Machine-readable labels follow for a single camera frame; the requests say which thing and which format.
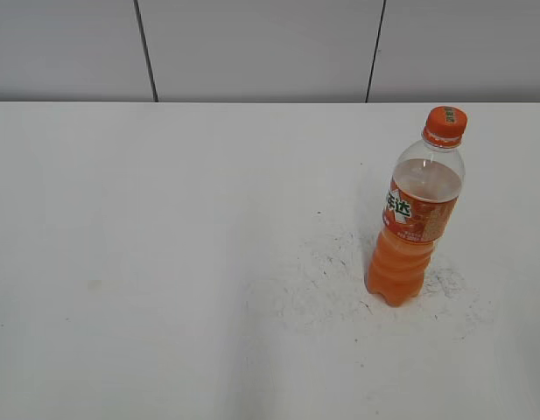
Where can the orange soda plastic bottle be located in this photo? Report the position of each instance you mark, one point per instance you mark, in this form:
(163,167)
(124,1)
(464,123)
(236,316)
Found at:
(425,185)

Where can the orange bottle cap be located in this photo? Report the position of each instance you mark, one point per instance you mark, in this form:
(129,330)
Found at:
(446,121)

